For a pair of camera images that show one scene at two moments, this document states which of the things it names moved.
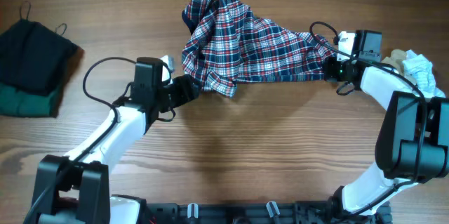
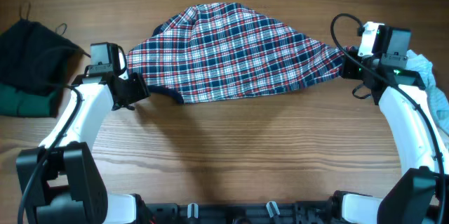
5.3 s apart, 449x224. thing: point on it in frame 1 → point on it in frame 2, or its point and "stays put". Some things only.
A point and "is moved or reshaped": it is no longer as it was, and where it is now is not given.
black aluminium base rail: x=254 y=213 stays put
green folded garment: x=14 y=102 stays put
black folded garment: x=34 y=56 stays put
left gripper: x=185 y=90 → x=139 y=90
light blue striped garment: x=421 y=71 stays put
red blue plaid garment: x=225 y=44 is moved or reshaped
